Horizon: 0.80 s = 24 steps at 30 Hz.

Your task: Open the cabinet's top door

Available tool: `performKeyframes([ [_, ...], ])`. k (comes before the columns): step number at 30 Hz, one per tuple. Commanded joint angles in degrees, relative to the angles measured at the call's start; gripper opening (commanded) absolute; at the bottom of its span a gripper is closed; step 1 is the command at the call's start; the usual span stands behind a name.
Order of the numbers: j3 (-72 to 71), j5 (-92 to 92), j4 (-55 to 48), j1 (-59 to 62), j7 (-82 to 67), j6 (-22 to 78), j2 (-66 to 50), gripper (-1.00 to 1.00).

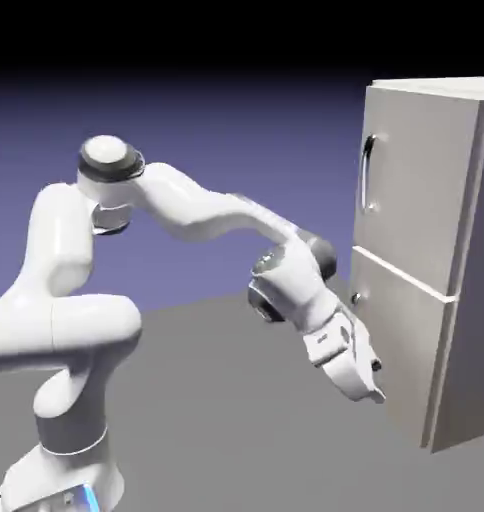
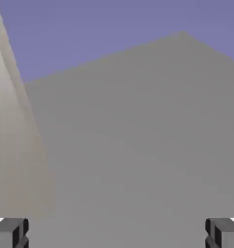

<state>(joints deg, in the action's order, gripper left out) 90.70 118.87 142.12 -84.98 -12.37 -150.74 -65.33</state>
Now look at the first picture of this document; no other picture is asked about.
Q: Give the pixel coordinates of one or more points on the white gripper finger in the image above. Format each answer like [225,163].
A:
[376,364]
[378,395]

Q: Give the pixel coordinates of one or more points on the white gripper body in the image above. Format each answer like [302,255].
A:
[352,376]

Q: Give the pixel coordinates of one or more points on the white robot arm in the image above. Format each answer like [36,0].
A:
[210,212]

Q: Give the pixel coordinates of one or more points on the short grey cabinet door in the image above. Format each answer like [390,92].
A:
[410,352]

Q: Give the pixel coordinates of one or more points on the light grey cabinet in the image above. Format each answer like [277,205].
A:
[472,320]

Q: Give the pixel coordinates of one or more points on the tall grey cabinet door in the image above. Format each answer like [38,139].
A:
[418,192]

